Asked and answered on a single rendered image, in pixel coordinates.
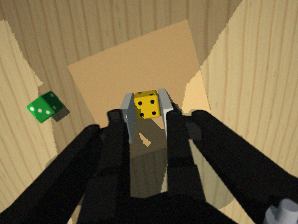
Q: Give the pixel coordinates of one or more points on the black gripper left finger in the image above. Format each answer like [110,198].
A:
[54,195]

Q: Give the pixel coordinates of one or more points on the green die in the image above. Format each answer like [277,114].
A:
[45,106]

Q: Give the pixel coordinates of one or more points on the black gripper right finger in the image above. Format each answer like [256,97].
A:
[266,192]

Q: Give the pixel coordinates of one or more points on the tan flat mat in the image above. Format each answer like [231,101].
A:
[165,58]

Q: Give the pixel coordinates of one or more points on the yellow die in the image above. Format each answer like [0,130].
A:
[146,104]

